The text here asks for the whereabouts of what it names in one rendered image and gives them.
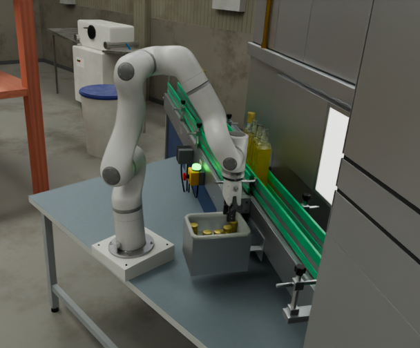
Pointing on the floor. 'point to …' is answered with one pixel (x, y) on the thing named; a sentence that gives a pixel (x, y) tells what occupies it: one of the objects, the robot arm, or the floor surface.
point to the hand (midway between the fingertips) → (228, 213)
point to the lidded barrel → (98, 116)
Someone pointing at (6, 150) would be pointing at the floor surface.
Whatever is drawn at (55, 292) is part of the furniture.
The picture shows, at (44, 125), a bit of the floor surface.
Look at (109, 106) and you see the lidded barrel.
